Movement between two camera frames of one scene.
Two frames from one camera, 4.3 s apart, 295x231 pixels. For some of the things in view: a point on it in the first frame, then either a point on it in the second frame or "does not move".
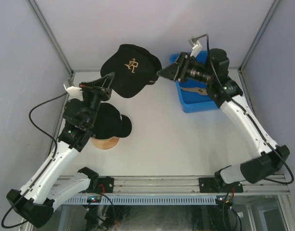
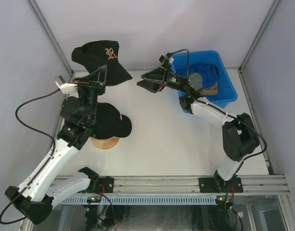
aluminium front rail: [186, 185] does not move
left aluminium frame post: [45, 25] does not move
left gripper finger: [104, 83] -> [98, 76]
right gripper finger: [171, 71] -> [156, 75]
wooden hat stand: [105, 144] does not move
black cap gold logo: [133, 68] -> [94, 55]
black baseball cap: [110, 124] does not move
